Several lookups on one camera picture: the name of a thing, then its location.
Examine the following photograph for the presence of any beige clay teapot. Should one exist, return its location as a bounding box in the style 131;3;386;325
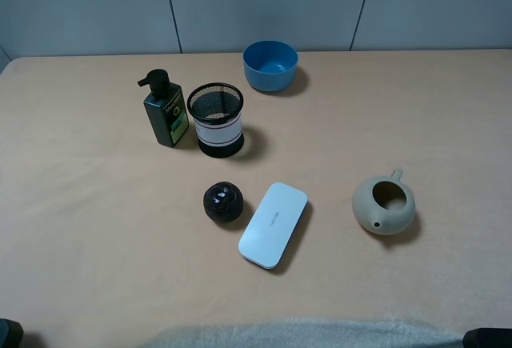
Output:
351;169;416;236

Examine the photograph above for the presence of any black object bottom right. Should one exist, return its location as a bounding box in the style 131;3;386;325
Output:
462;328;512;348

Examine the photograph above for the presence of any black object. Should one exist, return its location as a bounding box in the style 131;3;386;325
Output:
0;318;24;348
462;328;512;348

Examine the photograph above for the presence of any black object bottom left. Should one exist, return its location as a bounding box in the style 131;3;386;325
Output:
0;318;24;348

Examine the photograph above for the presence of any black round ball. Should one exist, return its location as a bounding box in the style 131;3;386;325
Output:
203;182;244;224

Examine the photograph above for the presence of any black mesh pen holder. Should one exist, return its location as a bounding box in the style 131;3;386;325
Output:
187;82;244;158

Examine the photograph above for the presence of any white rectangular case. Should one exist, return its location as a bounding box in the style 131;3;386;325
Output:
238;182;308;270

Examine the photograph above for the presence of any blue plastic bowl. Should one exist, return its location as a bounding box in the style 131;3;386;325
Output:
242;40;299;93

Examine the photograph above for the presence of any dark green pump bottle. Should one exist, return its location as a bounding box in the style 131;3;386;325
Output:
138;69;189;147

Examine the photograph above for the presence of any grey cloth at bottom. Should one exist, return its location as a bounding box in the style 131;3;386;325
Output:
141;319;463;347

